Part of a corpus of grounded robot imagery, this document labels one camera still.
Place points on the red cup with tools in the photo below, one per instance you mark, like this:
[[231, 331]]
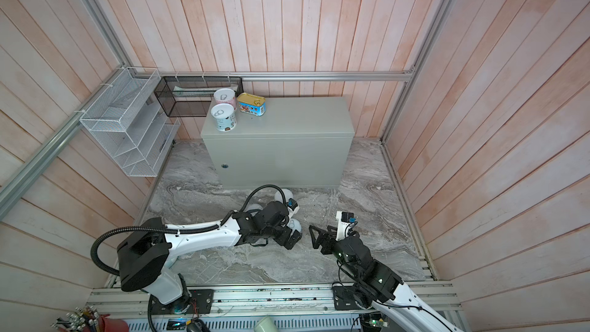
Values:
[[88, 319]]

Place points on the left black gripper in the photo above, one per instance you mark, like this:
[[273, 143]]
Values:
[[292, 241]]

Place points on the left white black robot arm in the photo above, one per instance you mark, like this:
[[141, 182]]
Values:
[[145, 257]]

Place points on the aluminium back rail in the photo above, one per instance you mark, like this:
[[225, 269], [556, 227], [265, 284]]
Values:
[[299, 76]]

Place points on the aluminium left rail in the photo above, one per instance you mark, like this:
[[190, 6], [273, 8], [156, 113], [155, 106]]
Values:
[[24, 178]]

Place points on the teal label can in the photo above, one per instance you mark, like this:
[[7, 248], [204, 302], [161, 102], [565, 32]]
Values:
[[224, 117]]

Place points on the gold rectangular tin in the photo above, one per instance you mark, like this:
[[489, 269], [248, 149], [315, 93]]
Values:
[[251, 104]]

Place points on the aluminium front rail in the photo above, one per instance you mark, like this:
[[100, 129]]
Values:
[[271, 299]]

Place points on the red label can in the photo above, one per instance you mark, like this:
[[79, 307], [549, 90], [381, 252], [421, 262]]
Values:
[[254, 208]]

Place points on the orange can white lid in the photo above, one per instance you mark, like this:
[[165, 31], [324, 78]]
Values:
[[284, 195]]

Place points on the white cup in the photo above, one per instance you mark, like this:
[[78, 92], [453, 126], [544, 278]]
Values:
[[265, 324]]

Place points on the pink label can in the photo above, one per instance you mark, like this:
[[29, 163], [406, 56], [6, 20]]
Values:
[[225, 96]]

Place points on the black mesh wall basket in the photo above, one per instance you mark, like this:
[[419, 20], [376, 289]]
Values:
[[192, 96]]

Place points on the orange label pull-tab can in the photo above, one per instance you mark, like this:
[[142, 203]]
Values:
[[295, 225]]

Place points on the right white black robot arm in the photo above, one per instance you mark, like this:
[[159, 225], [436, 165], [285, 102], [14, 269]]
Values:
[[377, 286]]

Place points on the aluminium right post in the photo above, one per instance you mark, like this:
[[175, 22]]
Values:
[[421, 31]]

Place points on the aluminium rail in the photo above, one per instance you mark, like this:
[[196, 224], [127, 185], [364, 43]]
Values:
[[299, 76], [24, 178], [271, 299]]

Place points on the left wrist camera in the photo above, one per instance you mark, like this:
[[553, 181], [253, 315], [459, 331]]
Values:
[[292, 207]]

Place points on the grey metal cabinet counter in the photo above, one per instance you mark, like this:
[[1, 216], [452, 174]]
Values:
[[297, 143]]

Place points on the white wire mesh shelf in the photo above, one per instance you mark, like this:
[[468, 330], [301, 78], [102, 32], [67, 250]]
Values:
[[130, 124]]

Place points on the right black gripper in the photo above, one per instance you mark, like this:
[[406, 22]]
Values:
[[322, 237]]

